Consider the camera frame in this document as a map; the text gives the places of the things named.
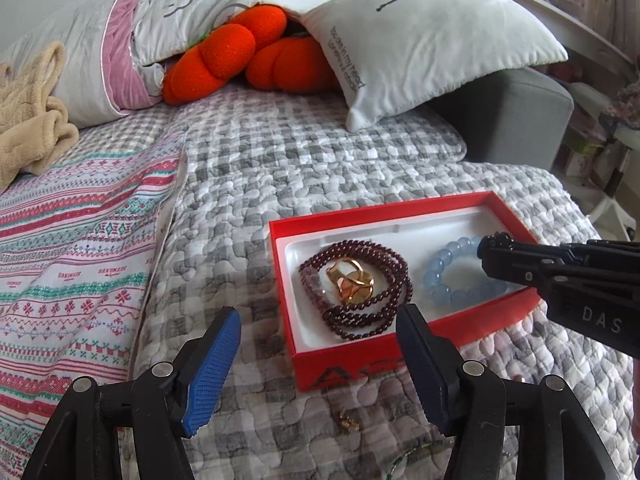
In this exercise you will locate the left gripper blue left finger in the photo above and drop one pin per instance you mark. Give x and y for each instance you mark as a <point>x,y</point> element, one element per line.
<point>202,367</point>

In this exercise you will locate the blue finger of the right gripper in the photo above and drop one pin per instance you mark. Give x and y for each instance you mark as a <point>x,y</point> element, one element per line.
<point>502,255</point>
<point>525,272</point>

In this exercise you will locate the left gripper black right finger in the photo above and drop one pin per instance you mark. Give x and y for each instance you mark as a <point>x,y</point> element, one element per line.
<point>433,363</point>

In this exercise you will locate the small gold charm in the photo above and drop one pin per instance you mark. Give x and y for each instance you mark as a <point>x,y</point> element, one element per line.
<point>346,422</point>

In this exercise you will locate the gold ring ornament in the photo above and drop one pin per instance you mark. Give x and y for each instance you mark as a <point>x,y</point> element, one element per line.
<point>353,284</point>

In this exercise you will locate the person's right hand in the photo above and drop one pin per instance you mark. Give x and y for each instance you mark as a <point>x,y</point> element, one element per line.
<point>635,427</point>

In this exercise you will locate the red Ace box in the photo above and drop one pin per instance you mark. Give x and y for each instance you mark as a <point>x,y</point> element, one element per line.
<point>422,251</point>

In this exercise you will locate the striped patterned blanket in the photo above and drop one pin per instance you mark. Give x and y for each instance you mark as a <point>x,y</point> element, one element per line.
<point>79,247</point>

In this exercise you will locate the grey checked quilt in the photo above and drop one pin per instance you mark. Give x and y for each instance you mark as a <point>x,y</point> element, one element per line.
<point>257,157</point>

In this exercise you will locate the white deer print pillow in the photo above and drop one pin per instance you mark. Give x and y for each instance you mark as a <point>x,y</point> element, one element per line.
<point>391,56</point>

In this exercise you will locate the beige fleece garment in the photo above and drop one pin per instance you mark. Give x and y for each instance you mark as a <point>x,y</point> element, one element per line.
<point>35,128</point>

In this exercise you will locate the orange plush toy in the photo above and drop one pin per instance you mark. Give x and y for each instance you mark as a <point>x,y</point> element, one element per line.
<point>253,44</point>

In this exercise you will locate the white pink pillow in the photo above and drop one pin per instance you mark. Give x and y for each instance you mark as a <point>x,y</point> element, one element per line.
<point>115,50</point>

